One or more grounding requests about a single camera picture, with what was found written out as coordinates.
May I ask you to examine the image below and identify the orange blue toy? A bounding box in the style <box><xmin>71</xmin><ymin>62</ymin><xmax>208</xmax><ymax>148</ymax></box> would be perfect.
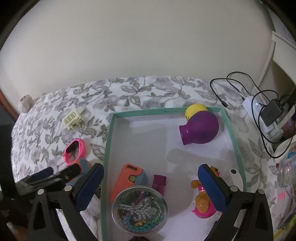
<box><xmin>109</xmin><ymin>163</ymin><xmax>148</xmax><ymax>203</ymax></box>
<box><xmin>69</xmin><ymin>158</ymin><xmax>93</xmax><ymax>187</ymax></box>

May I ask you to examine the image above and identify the magenta comb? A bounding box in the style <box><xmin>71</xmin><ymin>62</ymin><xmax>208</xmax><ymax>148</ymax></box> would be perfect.
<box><xmin>152</xmin><ymin>174</ymin><xmax>167</xmax><ymax>196</ymax></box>

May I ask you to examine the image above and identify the round clear bead tin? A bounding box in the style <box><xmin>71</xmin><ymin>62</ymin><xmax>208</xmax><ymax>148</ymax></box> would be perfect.
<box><xmin>111</xmin><ymin>185</ymin><xmax>169</xmax><ymax>236</ymax></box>

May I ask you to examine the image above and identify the purple vase toy yellow base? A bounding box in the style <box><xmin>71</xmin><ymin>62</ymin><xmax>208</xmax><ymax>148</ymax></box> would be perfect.
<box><xmin>179</xmin><ymin>103</ymin><xmax>219</xmax><ymax>145</ymax></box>

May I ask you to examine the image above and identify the white tag with hole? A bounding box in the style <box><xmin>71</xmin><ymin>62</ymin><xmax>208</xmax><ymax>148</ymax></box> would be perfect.
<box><xmin>229</xmin><ymin>169</ymin><xmax>243</xmax><ymax>189</ymax></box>

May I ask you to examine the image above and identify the orange pink figurine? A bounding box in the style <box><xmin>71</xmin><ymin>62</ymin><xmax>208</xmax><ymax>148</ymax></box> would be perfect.
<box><xmin>191</xmin><ymin>166</ymin><xmax>220</xmax><ymax>219</ymax></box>

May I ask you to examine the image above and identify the floral grey white cloth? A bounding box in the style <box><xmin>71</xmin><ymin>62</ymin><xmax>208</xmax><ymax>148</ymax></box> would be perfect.
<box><xmin>10</xmin><ymin>76</ymin><xmax>296</xmax><ymax>241</ymax></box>

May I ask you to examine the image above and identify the clear plastic bag clutter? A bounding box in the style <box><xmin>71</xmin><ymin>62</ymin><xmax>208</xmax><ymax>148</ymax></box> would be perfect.
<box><xmin>269</xmin><ymin>137</ymin><xmax>295</xmax><ymax>240</ymax></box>

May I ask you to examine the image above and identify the cream plastic toy chair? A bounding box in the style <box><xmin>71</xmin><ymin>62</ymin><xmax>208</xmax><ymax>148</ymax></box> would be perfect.
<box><xmin>61</xmin><ymin>109</ymin><xmax>82</xmax><ymax>131</ymax></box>

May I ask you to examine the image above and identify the beige round knob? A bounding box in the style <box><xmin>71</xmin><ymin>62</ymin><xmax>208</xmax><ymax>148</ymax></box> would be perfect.
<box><xmin>18</xmin><ymin>94</ymin><xmax>33</xmax><ymax>113</ymax></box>

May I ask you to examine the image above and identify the orange blue toy in tray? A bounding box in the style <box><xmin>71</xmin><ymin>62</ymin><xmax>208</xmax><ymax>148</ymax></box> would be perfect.
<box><xmin>109</xmin><ymin>163</ymin><xmax>148</xmax><ymax>203</ymax></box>

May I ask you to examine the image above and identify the black remote control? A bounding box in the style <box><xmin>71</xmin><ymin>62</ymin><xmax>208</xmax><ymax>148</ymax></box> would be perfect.
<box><xmin>129</xmin><ymin>236</ymin><xmax>150</xmax><ymax>241</ymax></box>

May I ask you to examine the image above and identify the green-rimmed white tray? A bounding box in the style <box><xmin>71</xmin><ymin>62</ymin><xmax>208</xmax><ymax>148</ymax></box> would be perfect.
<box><xmin>101</xmin><ymin>108</ymin><xmax>244</xmax><ymax>240</ymax></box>

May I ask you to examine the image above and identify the black power adapter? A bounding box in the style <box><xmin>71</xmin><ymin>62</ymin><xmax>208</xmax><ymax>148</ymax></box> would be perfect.
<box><xmin>260</xmin><ymin>99</ymin><xmax>282</xmax><ymax>126</ymax></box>

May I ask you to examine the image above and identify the white router box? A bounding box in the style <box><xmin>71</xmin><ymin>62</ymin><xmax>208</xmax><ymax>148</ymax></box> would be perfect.
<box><xmin>242</xmin><ymin>96</ymin><xmax>283</xmax><ymax>142</ymax></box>

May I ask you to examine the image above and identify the white shelf unit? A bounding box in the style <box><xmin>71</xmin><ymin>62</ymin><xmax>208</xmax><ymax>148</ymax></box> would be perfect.
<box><xmin>257</xmin><ymin>32</ymin><xmax>295</xmax><ymax>95</ymax></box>

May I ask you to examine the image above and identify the pink plastic ring frame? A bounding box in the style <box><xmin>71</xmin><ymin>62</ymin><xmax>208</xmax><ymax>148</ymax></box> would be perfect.
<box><xmin>63</xmin><ymin>138</ymin><xmax>86</xmax><ymax>166</ymax></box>

